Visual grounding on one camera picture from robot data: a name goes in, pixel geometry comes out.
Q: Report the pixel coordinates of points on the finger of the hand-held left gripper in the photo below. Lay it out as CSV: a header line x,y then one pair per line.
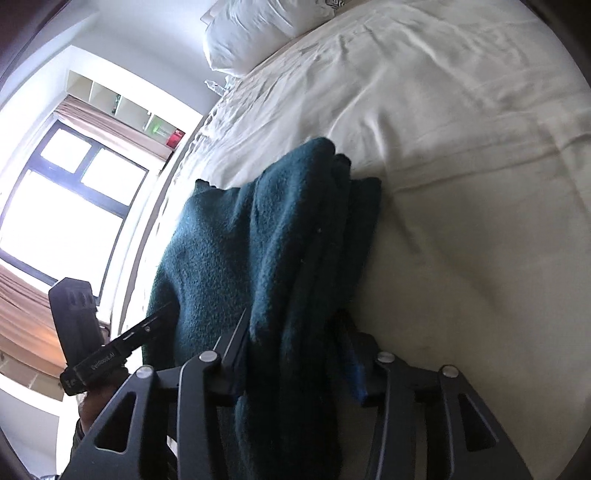
x,y
147,325

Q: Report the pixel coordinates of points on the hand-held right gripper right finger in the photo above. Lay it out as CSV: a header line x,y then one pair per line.
x,y
358,381

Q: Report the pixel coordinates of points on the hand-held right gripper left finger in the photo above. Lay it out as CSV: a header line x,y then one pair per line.
x,y
238,350

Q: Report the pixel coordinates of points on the teal fleece garment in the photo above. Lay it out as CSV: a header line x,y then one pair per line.
x,y
231,240

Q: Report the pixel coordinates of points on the person's left forearm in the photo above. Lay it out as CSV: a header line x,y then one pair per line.
x,y
94,410

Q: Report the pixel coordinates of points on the black framed window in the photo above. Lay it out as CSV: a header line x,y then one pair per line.
x,y
55,198

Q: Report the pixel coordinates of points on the red box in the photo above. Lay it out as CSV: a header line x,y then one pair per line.
x,y
175,138

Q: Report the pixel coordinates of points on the white bed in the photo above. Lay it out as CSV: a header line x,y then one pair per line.
x,y
461,138

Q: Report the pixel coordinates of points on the white pillow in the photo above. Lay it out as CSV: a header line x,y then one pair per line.
x,y
249,32

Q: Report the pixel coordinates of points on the white wall shelf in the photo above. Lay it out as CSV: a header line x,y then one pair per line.
x,y
106,94

